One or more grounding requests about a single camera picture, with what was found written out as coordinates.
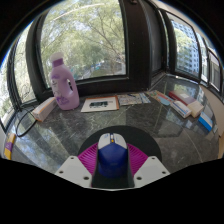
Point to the white flat box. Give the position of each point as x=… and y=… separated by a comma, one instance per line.
x=186, y=109

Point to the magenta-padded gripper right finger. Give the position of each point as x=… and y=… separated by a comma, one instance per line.
x=151, y=170

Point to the white and orange carton box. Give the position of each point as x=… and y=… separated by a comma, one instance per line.
x=45, y=109

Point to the white card with dark picture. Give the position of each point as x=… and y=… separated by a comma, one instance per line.
x=100, y=104

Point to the yellow and purple package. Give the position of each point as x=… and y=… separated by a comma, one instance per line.
x=9, y=146

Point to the red flat box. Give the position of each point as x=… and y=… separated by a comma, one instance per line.
x=181, y=96

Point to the printed paper booklet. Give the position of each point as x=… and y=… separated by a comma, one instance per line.
x=131, y=99

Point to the teal and orange leaflet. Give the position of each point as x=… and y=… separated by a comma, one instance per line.
x=161, y=97

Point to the blue small box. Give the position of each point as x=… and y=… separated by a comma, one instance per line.
x=206, y=121

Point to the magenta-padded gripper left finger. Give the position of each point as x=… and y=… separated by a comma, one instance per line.
x=73, y=170

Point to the purple detergent bottle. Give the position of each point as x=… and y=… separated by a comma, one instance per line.
x=63, y=93

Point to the blue and white computer mouse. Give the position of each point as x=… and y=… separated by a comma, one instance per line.
x=112, y=156

